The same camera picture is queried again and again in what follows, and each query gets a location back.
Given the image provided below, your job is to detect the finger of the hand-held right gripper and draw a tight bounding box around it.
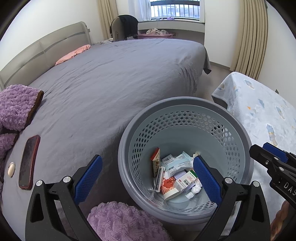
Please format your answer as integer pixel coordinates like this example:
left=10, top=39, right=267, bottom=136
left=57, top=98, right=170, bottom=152
left=249, top=144, right=287, bottom=172
left=262, top=142, right=296, bottom=163

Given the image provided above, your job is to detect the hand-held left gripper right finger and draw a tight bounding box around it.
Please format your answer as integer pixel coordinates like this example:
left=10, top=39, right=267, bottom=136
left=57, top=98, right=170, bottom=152
left=193, top=155, right=271, bottom=241

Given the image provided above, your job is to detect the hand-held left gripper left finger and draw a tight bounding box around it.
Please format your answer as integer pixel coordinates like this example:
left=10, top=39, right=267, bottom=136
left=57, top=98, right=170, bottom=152
left=25, top=155, right=103, bottom=241

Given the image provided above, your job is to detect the white medicine box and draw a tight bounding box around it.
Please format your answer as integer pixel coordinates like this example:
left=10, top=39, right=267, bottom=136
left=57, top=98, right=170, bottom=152
left=173, top=170, right=199, bottom=193

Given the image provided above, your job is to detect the white blue plastic packet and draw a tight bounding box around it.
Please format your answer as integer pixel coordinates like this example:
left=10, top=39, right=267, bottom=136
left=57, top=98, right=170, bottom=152
left=161, top=151, right=195, bottom=179

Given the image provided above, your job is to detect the red white snack wrapper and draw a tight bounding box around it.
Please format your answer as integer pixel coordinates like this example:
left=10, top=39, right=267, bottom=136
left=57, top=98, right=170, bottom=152
left=150, top=148, right=161, bottom=178

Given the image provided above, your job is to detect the grey perforated plastic wastebasket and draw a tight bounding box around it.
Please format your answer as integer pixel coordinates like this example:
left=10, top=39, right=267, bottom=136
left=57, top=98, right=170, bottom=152
left=118, top=97, right=255, bottom=224

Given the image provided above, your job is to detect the person's right hand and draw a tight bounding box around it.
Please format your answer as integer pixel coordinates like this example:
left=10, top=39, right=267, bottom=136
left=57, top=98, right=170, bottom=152
left=270, top=201, right=296, bottom=241

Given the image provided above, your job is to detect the purple fleece clothing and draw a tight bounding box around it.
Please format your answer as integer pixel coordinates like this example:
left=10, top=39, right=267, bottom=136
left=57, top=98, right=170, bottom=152
left=87, top=201, right=174, bottom=241

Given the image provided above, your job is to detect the smartphone in red case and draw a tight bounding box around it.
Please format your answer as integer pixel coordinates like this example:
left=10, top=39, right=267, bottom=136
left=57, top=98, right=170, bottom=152
left=18, top=135, right=41, bottom=190

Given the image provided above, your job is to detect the white oval device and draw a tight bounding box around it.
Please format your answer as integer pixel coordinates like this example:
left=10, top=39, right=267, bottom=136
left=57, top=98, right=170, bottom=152
left=7, top=162, right=16, bottom=178

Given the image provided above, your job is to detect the grey bed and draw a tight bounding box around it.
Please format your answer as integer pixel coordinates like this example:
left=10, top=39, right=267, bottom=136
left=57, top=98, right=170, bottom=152
left=0, top=38, right=212, bottom=209

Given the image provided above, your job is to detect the purple fleece robe brown trim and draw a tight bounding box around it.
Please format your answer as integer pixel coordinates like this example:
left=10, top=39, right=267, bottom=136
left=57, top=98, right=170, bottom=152
left=0, top=85, right=44, bottom=183

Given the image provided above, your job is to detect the beige pleated curtain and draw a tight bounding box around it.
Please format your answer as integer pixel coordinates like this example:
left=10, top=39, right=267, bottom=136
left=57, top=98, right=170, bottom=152
left=229, top=0, right=269, bottom=80

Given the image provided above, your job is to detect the pink cloth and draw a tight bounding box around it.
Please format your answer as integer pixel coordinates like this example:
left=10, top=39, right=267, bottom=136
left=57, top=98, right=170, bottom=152
left=55, top=44, right=91, bottom=66

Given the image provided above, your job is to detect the beige bed headboard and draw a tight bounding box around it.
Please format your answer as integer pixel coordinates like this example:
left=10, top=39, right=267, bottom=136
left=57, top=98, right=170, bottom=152
left=0, top=22, right=92, bottom=91

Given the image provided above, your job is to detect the white window ledge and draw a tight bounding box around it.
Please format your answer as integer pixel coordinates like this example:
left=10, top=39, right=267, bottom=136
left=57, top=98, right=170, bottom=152
left=137, top=20, right=205, bottom=45

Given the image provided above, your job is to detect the wooden chair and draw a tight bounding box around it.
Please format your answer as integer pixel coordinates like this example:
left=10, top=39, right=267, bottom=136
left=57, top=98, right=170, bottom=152
left=110, top=17, right=123, bottom=42

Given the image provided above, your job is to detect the pink plastic basin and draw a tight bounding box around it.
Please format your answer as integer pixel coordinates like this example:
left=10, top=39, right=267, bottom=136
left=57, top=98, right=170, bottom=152
left=137, top=32, right=174, bottom=40

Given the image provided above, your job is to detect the pile of light clothes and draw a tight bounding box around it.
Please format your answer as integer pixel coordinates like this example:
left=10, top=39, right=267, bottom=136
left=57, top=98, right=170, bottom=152
left=146, top=28, right=168, bottom=36

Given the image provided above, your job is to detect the black garment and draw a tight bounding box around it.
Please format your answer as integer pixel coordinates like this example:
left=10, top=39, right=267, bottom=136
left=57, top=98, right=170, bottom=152
left=112, top=14, right=139, bottom=40

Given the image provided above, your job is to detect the barred window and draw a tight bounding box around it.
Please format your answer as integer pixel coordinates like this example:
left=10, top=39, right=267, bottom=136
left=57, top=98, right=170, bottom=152
left=150, top=0, right=200, bottom=18

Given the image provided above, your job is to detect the white sheer curtain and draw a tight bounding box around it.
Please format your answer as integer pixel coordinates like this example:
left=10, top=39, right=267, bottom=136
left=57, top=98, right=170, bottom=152
left=128, top=0, right=152, bottom=22

